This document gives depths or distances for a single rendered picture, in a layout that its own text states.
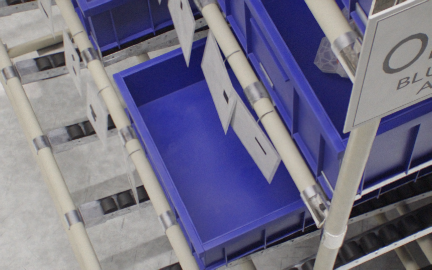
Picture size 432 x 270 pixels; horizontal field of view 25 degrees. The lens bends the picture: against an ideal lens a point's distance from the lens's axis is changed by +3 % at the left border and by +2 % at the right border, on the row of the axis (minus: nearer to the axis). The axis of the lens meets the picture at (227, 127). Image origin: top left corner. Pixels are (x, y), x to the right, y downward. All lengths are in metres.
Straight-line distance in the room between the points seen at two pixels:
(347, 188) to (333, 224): 0.12
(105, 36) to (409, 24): 1.04
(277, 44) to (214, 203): 0.53
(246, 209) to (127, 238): 0.82
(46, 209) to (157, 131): 0.82
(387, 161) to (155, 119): 0.59
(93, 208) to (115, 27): 0.42
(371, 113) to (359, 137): 0.08
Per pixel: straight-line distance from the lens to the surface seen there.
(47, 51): 2.64
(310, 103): 1.22
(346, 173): 1.19
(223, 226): 1.71
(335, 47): 1.05
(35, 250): 2.52
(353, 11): 1.04
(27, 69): 2.25
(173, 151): 1.77
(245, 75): 1.48
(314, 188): 1.39
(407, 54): 0.95
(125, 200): 2.05
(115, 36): 1.86
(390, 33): 0.90
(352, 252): 1.70
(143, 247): 2.49
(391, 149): 1.31
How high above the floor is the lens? 2.31
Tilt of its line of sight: 62 degrees down
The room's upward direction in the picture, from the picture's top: 2 degrees clockwise
